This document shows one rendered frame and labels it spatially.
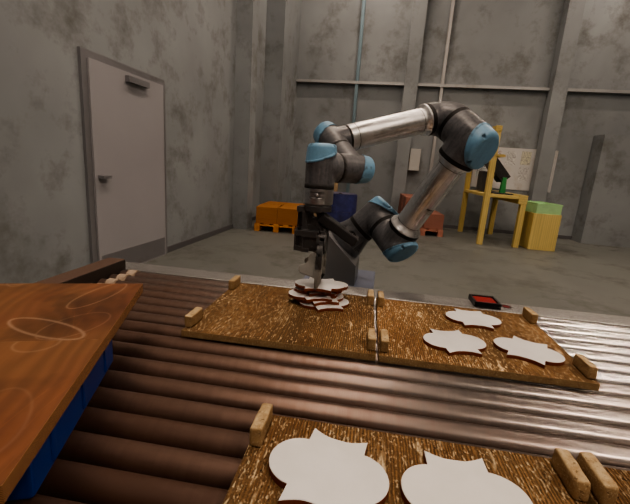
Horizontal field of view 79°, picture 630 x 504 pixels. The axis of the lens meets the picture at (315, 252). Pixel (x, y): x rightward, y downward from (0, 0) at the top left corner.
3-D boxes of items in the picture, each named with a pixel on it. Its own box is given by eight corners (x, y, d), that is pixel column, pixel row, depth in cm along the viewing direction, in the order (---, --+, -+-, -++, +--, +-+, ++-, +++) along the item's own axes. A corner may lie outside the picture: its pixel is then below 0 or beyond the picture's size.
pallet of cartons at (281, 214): (268, 221, 858) (269, 200, 848) (309, 225, 842) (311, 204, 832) (247, 229, 730) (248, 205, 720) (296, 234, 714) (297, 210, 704)
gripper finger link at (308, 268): (297, 287, 99) (301, 252, 100) (319, 290, 98) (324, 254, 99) (295, 286, 96) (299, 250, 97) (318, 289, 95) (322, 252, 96)
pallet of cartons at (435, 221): (435, 228, 926) (439, 196, 909) (442, 237, 799) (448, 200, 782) (395, 224, 941) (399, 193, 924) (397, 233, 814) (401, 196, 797)
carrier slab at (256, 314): (235, 287, 115) (236, 282, 115) (372, 302, 111) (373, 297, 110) (181, 336, 81) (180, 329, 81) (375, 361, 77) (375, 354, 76)
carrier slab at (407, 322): (375, 303, 110) (376, 297, 110) (525, 320, 105) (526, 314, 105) (378, 362, 76) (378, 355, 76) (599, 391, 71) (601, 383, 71)
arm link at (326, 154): (346, 144, 94) (317, 141, 89) (342, 190, 96) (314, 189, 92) (328, 145, 100) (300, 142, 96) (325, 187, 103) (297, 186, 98)
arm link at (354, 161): (361, 142, 106) (328, 138, 100) (382, 166, 100) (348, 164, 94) (350, 166, 111) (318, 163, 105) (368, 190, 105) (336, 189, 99)
